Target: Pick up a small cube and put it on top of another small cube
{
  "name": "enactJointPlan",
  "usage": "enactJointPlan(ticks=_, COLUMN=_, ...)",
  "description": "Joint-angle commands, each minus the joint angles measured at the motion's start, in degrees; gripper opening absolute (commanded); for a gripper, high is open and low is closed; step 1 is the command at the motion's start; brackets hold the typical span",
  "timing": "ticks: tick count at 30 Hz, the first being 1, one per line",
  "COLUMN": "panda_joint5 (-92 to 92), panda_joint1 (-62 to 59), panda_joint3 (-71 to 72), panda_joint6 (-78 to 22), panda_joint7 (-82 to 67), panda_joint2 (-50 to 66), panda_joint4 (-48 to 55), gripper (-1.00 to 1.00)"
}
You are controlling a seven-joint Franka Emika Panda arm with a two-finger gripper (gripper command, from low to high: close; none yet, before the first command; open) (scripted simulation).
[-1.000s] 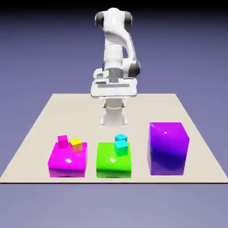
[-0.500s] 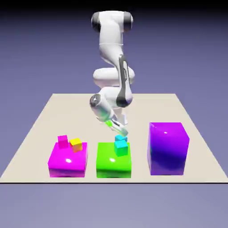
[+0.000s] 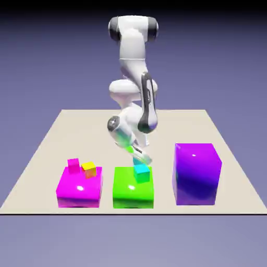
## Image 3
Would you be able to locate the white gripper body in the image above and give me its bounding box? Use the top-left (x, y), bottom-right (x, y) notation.
top-left (131, 148), bottom-right (153, 167)

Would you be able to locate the large magenta box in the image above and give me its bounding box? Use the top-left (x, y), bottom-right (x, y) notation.
top-left (55, 166), bottom-right (103, 209)

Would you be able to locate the small cyan cube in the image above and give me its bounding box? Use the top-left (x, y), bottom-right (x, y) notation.
top-left (133, 164), bottom-right (151, 184)

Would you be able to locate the small yellow cube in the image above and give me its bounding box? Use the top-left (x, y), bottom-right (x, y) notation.
top-left (81, 161), bottom-right (97, 180)

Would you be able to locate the large purple box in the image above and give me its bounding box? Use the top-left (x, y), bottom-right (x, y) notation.
top-left (172, 142), bottom-right (223, 207)

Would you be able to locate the large green box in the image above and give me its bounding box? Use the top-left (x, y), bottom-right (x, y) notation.
top-left (112, 166), bottom-right (154, 209)

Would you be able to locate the small magenta cube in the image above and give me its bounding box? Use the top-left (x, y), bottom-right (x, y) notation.
top-left (67, 157), bottom-right (81, 174)

